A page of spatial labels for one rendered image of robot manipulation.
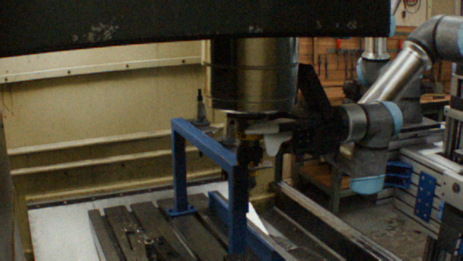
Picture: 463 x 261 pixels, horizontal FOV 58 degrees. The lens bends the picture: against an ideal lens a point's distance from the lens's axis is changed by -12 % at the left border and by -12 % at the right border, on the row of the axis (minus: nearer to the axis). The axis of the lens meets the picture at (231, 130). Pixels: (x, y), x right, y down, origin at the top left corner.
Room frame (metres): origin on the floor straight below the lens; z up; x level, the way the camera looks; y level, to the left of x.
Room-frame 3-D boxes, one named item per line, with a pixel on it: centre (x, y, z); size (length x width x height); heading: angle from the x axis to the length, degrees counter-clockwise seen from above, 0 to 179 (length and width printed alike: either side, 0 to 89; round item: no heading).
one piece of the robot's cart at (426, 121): (1.70, -0.70, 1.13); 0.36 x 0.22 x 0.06; 111
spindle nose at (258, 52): (0.77, -0.03, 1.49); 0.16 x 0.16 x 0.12
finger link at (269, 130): (0.75, -0.07, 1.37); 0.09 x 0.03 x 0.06; 128
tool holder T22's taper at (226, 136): (1.21, 0.00, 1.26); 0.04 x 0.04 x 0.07
